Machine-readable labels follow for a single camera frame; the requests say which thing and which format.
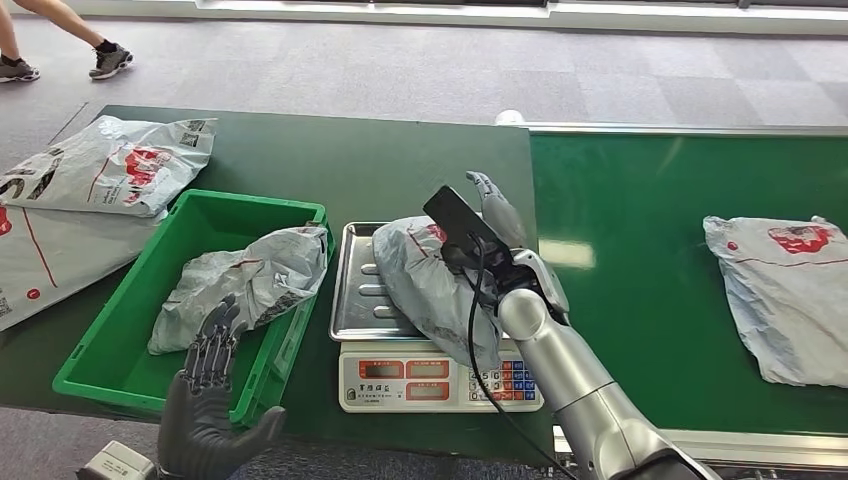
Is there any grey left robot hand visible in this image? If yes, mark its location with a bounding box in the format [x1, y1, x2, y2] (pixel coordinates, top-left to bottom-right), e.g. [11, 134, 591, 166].
[156, 294, 288, 480]

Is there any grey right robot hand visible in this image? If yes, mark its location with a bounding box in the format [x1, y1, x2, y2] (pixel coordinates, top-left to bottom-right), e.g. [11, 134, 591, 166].
[464, 170, 531, 252]

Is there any green conveyor belt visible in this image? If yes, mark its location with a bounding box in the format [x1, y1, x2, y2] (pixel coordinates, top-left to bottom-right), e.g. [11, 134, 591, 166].
[493, 109, 848, 473]

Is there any grey mailer package with barcode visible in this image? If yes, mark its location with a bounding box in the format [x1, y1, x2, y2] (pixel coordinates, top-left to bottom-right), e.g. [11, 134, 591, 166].
[146, 225, 331, 358]

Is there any steel weighing tray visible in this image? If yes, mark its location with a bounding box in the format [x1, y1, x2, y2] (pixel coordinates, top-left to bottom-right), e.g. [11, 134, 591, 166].
[328, 221, 506, 344]

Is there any green plastic bin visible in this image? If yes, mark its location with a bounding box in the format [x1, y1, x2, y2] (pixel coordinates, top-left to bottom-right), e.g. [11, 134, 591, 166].
[51, 188, 337, 429]

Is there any white electronic scale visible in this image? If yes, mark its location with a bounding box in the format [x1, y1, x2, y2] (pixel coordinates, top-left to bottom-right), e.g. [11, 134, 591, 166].
[337, 336, 546, 415]

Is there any large flat grey mailer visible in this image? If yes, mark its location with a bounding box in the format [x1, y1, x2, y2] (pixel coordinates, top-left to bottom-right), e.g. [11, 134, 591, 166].
[0, 205, 168, 333]

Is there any flat grey mailer with QR codes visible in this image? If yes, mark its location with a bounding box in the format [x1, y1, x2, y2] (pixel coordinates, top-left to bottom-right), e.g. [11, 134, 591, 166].
[0, 115, 219, 219]

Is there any grey mailer with red logo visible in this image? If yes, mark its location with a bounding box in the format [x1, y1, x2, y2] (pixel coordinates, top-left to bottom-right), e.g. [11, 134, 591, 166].
[702, 214, 848, 390]

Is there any person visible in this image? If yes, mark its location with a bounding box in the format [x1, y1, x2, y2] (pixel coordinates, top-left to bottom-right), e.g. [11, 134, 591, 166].
[0, 0, 135, 85]

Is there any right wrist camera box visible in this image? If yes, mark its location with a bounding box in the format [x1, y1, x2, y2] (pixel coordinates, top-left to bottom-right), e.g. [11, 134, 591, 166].
[421, 185, 515, 274]

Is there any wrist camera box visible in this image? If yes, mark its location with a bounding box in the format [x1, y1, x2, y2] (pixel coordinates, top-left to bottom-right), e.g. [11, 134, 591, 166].
[75, 440, 161, 480]
[421, 185, 515, 274]

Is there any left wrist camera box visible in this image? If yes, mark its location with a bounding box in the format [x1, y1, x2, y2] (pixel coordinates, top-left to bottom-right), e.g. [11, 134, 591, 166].
[75, 440, 161, 480]

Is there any black cable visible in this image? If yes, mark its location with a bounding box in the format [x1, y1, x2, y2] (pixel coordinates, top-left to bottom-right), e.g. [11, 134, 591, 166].
[464, 231, 582, 480]

